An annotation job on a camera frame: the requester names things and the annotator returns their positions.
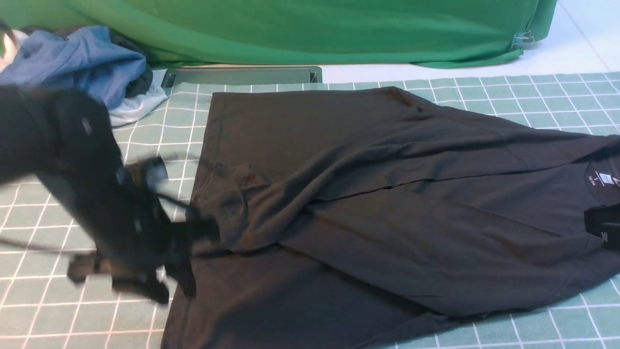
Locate dark gray long-sleeve shirt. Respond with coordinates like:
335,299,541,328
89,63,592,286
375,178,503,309
161,87,619,349

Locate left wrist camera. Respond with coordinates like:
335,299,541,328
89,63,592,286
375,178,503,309
124,155,169,192

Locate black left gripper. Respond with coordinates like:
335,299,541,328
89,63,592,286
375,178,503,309
67,194,220,305

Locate green checkered tablecloth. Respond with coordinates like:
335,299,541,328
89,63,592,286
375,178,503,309
0,72,620,349

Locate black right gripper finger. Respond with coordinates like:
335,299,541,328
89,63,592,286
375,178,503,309
583,204,620,250

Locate blue crumpled shirt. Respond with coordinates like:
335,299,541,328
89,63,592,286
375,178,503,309
0,26,147,109

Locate gray metal rail bracket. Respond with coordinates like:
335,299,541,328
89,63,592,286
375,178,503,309
161,66,323,89

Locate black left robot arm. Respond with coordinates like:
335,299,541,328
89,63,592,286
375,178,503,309
1,85,219,305

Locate silver binder clip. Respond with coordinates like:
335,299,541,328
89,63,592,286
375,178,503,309
511,31,536,49

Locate green backdrop cloth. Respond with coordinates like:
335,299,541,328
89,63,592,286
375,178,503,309
0,0,557,69

